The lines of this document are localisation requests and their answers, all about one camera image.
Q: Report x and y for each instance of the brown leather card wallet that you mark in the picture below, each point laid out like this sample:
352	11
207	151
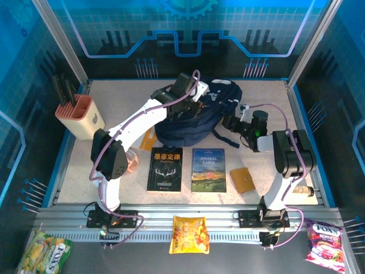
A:
242	181

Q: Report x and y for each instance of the navy blue backpack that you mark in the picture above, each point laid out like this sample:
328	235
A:
216	108

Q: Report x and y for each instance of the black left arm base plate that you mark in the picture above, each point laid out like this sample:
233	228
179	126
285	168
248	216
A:
94	221

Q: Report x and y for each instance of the pink transparent pencil case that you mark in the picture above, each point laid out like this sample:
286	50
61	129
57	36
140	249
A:
133	163

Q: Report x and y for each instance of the Animal Farm book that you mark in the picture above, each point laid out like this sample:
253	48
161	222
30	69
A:
209	171

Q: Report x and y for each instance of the purple Fox's candy bag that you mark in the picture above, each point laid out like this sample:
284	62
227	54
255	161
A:
325	245

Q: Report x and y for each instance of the black book with antlers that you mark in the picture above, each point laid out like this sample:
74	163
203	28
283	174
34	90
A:
164	171

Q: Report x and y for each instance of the orange and white book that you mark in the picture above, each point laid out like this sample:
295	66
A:
147	140

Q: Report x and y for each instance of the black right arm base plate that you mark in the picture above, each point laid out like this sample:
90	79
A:
246	219

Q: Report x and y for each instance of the brown cork bottle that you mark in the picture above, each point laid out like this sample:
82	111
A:
305	190

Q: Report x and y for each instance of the green Fox's candy bag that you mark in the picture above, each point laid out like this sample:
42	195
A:
44	254

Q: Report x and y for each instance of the aluminium frame rail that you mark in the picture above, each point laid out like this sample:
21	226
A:
159	211

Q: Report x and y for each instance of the yellow snack bag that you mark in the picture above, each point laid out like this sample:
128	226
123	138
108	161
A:
189	235

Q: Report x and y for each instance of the aluminium corner post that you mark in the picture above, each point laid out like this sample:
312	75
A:
58	34
315	34

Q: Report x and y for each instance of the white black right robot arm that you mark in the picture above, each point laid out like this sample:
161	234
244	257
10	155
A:
280	185

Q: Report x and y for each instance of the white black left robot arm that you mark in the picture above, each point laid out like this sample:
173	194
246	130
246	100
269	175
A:
142	117

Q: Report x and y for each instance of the beige orange knife block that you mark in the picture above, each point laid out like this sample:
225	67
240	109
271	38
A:
82	122

